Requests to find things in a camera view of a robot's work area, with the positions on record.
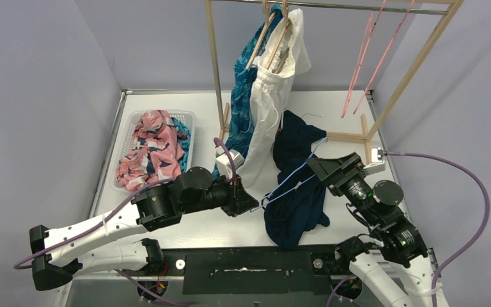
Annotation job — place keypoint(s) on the dark teal patterned shorts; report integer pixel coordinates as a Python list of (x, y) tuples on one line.
[(241, 124)]

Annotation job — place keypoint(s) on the wooden hanger rear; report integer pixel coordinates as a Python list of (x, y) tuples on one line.
[(260, 38)]

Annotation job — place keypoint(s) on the wooden hanger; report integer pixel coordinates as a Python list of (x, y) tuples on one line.
[(260, 38), (286, 23)]

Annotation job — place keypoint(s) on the white plastic basket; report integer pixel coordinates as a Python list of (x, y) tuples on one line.
[(156, 148)]

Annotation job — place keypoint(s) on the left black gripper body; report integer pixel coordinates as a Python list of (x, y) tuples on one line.
[(234, 196)]

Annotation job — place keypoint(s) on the pink hanger of floral shorts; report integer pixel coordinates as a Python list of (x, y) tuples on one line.
[(368, 32)]

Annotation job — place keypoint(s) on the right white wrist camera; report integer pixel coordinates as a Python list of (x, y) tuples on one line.
[(377, 162)]

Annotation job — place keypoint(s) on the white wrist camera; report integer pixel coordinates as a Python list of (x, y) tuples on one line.
[(226, 166), (377, 162)]

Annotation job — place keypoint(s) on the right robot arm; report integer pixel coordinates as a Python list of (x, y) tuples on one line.
[(377, 208)]

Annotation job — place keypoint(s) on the light blue shark shorts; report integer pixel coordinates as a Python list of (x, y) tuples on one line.
[(184, 140)]

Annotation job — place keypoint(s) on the pink navy floral shorts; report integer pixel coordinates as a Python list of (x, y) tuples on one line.
[(150, 152)]

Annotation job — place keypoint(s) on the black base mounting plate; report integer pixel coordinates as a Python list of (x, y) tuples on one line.
[(249, 270)]

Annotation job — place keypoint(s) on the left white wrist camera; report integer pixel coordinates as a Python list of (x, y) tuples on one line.
[(226, 166)]

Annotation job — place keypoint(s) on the white drawstring shorts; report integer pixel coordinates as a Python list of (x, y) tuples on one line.
[(271, 92)]

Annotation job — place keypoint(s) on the navy blue shorts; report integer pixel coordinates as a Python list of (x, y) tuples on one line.
[(295, 206)]

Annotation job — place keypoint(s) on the wooden hanger front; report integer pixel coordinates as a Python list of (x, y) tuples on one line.
[(286, 23)]

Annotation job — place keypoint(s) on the wooden clothes rack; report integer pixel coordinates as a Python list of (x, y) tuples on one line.
[(367, 133)]

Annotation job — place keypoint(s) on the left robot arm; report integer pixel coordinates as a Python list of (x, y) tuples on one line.
[(61, 254)]

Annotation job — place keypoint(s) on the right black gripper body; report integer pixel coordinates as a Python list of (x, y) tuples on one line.
[(351, 183)]

